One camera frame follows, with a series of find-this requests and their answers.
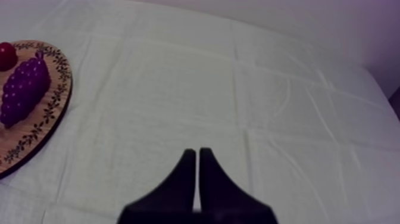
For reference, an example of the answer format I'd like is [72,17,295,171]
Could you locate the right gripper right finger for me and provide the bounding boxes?
[196,147,279,224]

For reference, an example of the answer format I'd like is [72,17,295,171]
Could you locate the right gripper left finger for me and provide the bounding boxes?
[117,148,197,224]

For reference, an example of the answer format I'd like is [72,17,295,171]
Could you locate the round wooden board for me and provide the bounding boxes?
[0,40,74,180]

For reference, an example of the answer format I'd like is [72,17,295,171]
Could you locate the purple toy grapes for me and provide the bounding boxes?
[0,50,52,129]

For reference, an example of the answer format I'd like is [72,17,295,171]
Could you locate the small red fruit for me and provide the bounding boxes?
[0,42,18,72]

